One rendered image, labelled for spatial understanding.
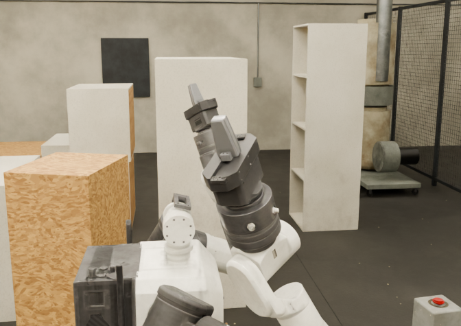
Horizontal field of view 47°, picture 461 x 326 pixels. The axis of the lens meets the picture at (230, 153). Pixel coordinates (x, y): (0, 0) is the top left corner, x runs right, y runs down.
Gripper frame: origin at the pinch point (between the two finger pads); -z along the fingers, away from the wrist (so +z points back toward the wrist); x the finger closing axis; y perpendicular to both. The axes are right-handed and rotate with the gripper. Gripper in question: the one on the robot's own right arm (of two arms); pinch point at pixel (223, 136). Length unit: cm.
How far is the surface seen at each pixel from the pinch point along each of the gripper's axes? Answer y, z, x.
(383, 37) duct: -71, 215, 611
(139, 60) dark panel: -486, 220, 670
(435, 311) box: 17, 117, 75
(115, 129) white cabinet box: -286, 160, 311
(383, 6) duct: -68, 179, 625
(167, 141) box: -152, 114, 198
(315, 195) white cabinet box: -116, 274, 353
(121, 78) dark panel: -517, 238, 645
